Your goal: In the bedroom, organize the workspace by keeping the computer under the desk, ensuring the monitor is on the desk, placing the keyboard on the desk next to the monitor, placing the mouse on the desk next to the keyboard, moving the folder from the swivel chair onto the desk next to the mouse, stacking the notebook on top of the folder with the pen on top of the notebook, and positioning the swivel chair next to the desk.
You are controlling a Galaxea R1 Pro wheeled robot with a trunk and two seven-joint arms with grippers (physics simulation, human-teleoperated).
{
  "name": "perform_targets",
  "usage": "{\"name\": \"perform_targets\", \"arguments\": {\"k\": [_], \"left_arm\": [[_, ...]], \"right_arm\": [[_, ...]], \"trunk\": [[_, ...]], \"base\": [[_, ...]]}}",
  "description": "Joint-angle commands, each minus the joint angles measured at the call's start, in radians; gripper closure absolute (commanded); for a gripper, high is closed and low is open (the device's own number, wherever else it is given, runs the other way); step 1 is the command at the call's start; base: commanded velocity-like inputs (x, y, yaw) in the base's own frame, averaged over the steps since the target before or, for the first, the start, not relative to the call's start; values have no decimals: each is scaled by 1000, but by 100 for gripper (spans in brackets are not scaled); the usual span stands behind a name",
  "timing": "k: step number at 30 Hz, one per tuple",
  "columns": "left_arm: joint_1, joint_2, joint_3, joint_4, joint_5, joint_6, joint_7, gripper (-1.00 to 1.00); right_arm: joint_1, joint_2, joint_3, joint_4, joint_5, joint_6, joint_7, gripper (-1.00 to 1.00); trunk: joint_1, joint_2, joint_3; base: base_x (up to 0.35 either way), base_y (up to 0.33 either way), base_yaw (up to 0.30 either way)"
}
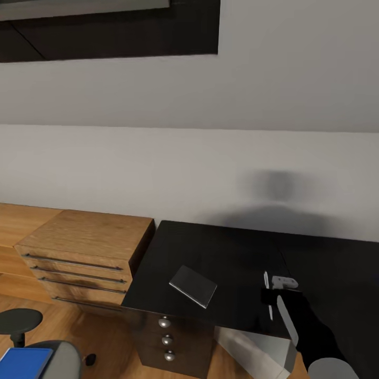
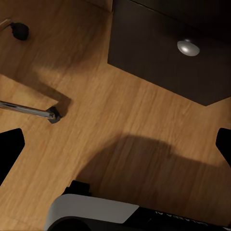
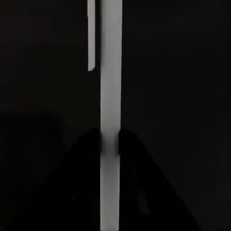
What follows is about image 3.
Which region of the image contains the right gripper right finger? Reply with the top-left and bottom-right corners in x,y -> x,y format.
121,128 -> 202,231

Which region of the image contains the pen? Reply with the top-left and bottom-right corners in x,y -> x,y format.
88,0 -> 122,231

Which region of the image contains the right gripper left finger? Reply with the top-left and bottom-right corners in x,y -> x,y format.
4,128 -> 99,231

